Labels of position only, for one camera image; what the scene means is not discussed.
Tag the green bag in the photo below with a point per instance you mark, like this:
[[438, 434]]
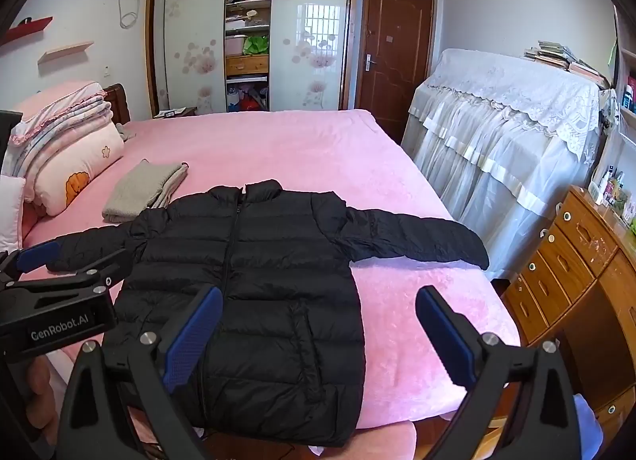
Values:
[[256, 45]]

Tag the pink frilled pillow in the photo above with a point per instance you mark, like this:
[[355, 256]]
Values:
[[64, 102]]

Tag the brown wooden door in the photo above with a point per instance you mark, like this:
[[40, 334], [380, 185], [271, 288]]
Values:
[[397, 58]]

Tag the red wall shelf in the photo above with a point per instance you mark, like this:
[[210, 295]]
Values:
[[27, 29]]

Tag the black puffer jacket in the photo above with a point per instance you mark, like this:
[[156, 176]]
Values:
[[278, 291]]

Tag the white small cushion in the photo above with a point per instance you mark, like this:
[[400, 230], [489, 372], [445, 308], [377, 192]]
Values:
[[11, 214]]

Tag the grey small cloth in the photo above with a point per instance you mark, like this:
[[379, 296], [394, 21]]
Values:
[[125, 132]]

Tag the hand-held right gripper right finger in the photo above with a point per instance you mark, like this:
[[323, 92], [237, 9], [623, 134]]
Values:
[[444, 336]]

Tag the pink storage box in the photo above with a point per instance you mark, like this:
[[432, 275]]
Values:
[[233, 45]]

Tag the white pink pillow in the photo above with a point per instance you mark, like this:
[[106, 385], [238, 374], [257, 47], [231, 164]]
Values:
[[84, 167]]

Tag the beige folded sweater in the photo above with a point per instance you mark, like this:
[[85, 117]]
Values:
[[139, 192]]

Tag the bed with pink blanket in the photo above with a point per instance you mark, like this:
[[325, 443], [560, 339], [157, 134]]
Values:
[[323, 152]]

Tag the stack of books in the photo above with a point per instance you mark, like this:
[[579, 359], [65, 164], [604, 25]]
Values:
[[556, 58]]

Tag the wooden wardrobe drawer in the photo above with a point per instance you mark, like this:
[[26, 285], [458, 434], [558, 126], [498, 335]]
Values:
[[247, 65]]

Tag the sliding door wardrobe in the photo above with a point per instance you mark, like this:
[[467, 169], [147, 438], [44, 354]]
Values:
[[194, 33]]

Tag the light wooden wall shelf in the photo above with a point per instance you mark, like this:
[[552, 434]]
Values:
[[64, 52]]

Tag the blue cloth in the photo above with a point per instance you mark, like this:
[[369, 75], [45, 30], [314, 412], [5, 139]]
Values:
[[589, 425]]

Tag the person's left hand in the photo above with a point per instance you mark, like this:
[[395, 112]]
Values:
[[38, 390]]

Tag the wooden nightstand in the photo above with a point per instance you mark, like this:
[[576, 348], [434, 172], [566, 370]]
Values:
[[174, 113]]

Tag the wooden desk with drawers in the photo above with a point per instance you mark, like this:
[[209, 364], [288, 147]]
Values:
[[586, 266]]

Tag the cluster of small bottles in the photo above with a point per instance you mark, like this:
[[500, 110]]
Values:
[[616, 189]]

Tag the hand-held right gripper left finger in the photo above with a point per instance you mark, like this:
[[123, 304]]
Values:
[[194, 336]]

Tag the white bookshelf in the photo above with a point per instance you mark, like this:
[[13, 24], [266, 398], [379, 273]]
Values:
[[627, 92]]

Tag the pastel folded quilt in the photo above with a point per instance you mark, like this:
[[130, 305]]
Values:
[[59, 137]]

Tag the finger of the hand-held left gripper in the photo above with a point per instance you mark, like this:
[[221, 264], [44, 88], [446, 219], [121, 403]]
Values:
[[99, 264], [37, 256]]

